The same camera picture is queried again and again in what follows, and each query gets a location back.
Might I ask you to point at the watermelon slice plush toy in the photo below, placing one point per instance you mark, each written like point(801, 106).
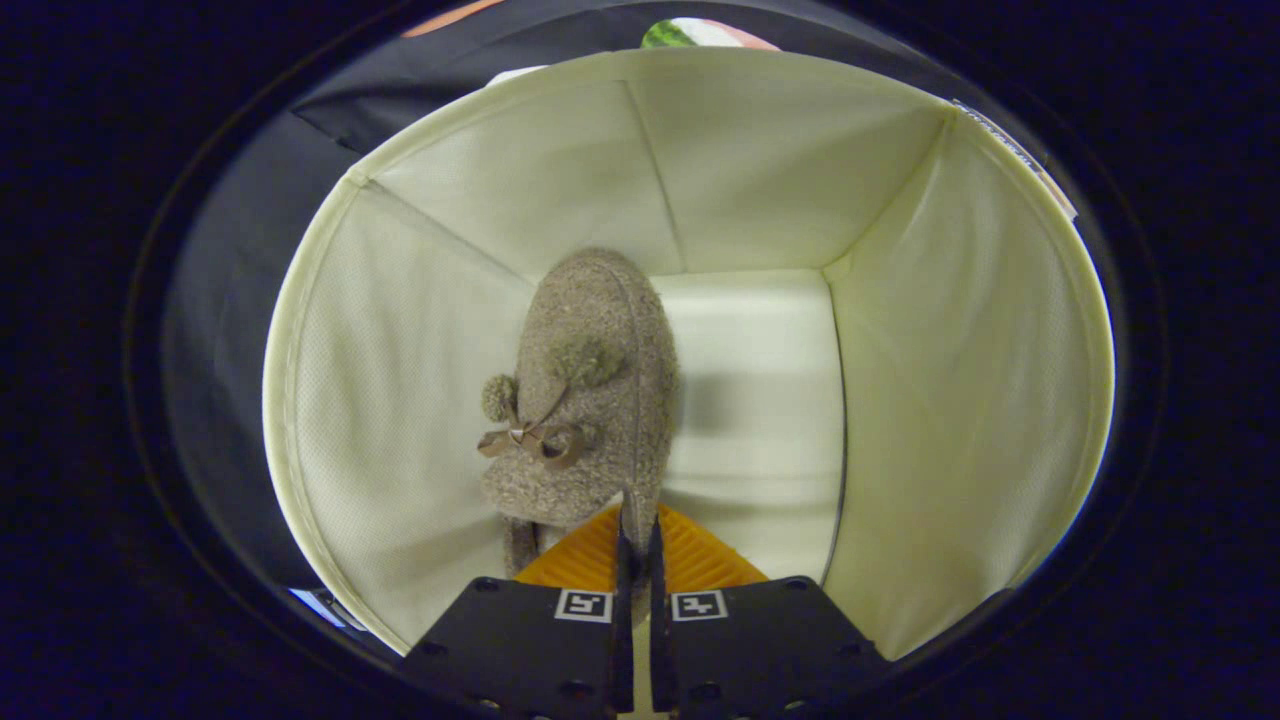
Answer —
point(700, 34)

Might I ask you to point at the brown fuzzy shoe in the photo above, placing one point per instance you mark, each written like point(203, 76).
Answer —
point(590, 400)

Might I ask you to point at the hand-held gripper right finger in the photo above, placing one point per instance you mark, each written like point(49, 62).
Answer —
point(770, 650)

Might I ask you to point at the cream fabric storage box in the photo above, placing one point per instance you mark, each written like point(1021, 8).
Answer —
point(950, 400)

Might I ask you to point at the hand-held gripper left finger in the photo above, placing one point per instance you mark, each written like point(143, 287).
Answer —
point(530, 650)

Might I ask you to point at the blue printed card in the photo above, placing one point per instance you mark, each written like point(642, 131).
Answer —
point(318, 607)

